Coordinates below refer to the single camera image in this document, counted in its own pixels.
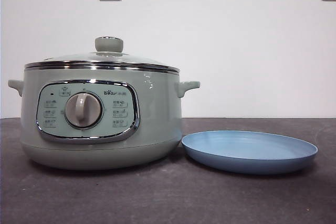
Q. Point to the glass lid with green knob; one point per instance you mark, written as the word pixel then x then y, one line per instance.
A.
pixel 109 45

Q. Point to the pale green electric steamer pot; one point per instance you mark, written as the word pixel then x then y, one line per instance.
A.
pixel 157 119

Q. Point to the blue round plate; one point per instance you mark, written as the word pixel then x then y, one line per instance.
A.
pixel 246 155

